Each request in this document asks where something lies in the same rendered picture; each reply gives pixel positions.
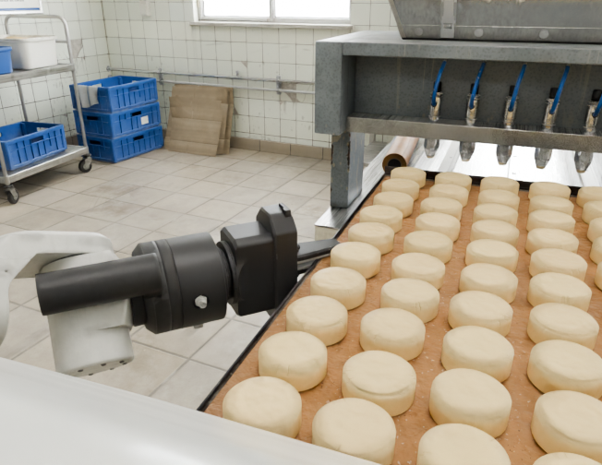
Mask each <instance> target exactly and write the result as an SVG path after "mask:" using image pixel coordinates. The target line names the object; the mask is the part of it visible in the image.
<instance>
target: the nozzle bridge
mask: <svg viewBox="0 0 602 465"><path fill-rule="evenodd" d="M444 59H449V60H448V62H447V64H446V66H445V67H444V69H443V72H442V75H441V78H440V81H441V82H442V85H441V93H443V94H442V105H441V114H440V119H439V120H438V121H437V122H433V121H429V119H428V116H429V113H428V111H429V102H430V95H431V94H430V93H431V92H432V91H433V84H434V81H436V78H437V75H438V73H439V69H440V67H441V64H442V62H443V60H444ZM483 61H487V63H486V65H485V68H484V70H483V73H482V76H481V78H480V81H479V92H478V94H479V95H480V97H479V99H480V101H479V107H478V115H477V117H476V119H477V121H476V123H475V124H472V125H470V124H466V123H465V121H464V118H465V108H466V101H467V98H468V96H467V95H468V94H469V93H470V88H471V84H472V83H475V82H476V77H477V74H478V71H479V68H480V66H481V64H482V62H483ZM524 62H527V63H528V64H527V67H526V69H525V71H524V76H523V79H522V82H521V85H520V87H519V90H518V93H517V94H518V95H517V96H518V98H519V100H518V101H519V103H518V109H517V114H516V119H515V125H514V126H513V127H507V126H503V124H502V121H503V118H502V117H503V112H504V105H505V101H506V97H507V96H509V89H510V85H516V82H517V79H518V77H519V74H520V72H521V69H522V66H523V63H524ZM566 64H571V67H570V70H569V73H568V76H567V78H566V81H565V83H564V86H563V89H562V92H561V95H560V102H559V104H560V106H559V110H558V116H557V121H556V123H555V128H553V130H545V129H542V127H541V125H542V123H543V121H542V119H543V114H544V109H545V104H546V102H547V101H546V99H547V98H548V97H549V92H550V88H551V87H558V86H559V85H560V81H561V78H562V75H563V73H564V69H565V66H566ZM594 89H602V44H570V43H536V42H468V41H432V40H403V39H402V37H401V36H400V33H399V31H390V30H388V31H384V30H363V31H359V32H355V33H350V34H346V35H342V36H338V37H333V38H329V39H325V40H320V41H316V43H315V133H317V134H326V135H331V200H330V205H331V206H332V207H338V208H346V209H347V208H348V207H349V206H350V205H351V204H352V202H353V201H354V200H355V199H356V198H357V196H358V195H359V194H360V193H361V192H362V185H363V166H364V147H365V133H367V134H377V135H388V136H398V137H420V138H430V139H441V140H451V141H462V142H474V143H484V144H495V145H505V146H516V147H527V148H538V149H558V150H569V151H580V152H591V153H602V110H601V114H600V118H599V122H598V125H597V131H596V132H595V133H585V132H584V131H583V126H584V118H585V114H586V109H587V105H588V102H589V101H591V99H592V94H593V90H594Z"/></svg>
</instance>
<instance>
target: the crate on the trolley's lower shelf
mask: <svg viewBox="0 0 602 465"><path fill-rule="evenodd" d="M37 127H43V128H47V129H43V130H41V131H38V130H37ZM0 133H1V137H0V143H1V148H2V151H3V155H4V160H5V164H6V170H7V171H14V170H16V169H18V168H21V167H23V166H26V165H29V164H32V163H34V162H36V161H40V160H43V159H46V158H48V157H51V156H54V155H55V154H58V153H61V152H63V151H65V149H67V145H66V136H65V131H64V125H63V124H51V123H39V122H27V121H20V122H16V123H14V124H10V125H4V126H0ZM0 170H2V167H1V163H0Z"/></svg>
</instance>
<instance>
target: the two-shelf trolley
mask: <svg viewBox="0 0 602 465"><path fill-rule="evenodd" d="M10 18H59V19H60V20H61V21H62V22H63V24H64V29H65V35H66V39H65V40H55V42H57V43H66V45H67V49H68V55H69V61H70V63H69V64H66V63H57V65H56V66H50V67H45V68H39V69H33V70H13V72H12V73H10V74H4V75H0V84H2V83H7V82H12V81H17V84H18V92H19V97H20V101H21V106H22V111H23V114H24V119H25V121H27V122H28V121H29V120H28V116H27V111H26V106H25V102H24V97H23V93H22V88H21V84H20V80H22V79H28V78H37V77H43V76H48V75H53V74H58V73H64V72H69V71H71V72H72V78H73V83H74V89H75V94H76V100H77V106H78V116H79V121H80V127H81V133H82V138H83V144H84V147H83V146H74V145H67V149H65V151H63V152H61V153H58V154H55V155H54V156H51V157H48V158H46V159H43V160H40V161H36V162H34V163H32V164H29V165H26V166H23V167H21V168H18V169H16V170H14V171H7V170H6V164H5V160H4V155H3V151H2V148H1V143H0V163H1V167H2V170H0V184H4V185H3V188H5V190H4V191H5V193H6V195H7V200H8V202H9V203H11V204H16V203H17V202H18V199H19V194H18V190H17V189H15V187H12V186H13V185H12V184H10V183H13V182H15V181H17V180H20V179H22V178H25V177H27V176H30V175H33V174H35V173H38V172H41V171H43V170H46V169H49V168H51V167H54V166H55V165H58V164H61V163H63V162H66V161H70V160H73V159H75V158H77V157H79V156H82V155H83V156H84V157H85V158H82V161H81V162H80V163H79V164H78V168H79V169H80V170H81V171H82V172H84V173H87V172H89V171H90V170H91V167H92V165H91V159H92V157H91V154H90V153H89V147H88V145H87V139H86V134H85V128H84V123H83V116H82V111H81V105H80V99H79V94H78V83H77V78H76V72H75V71H76V68H75V63H74V61H73V55H72V50H71V44H70V43H71V41H70V39H69V33H68V27H67V24H66V21H65V19H64V18H63V17H61V16H59V15H20V14H10V15H7V16H6V17H5V28H6V34H10V31H9V27H8V20H9V19H10Z"/></svg>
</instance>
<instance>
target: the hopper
mask: <svg viewBox="0 0 602 465"><path fill-rule="evenodd" d="M388 1H389V4H390V7H391V11H392V13H393V16H394V19H395V21H396V24H397V28H398V31H399V33H400V36H401V37H402V39H403V40H432V41H468V42H536V43H570V44H602V0H388Z"/></svg>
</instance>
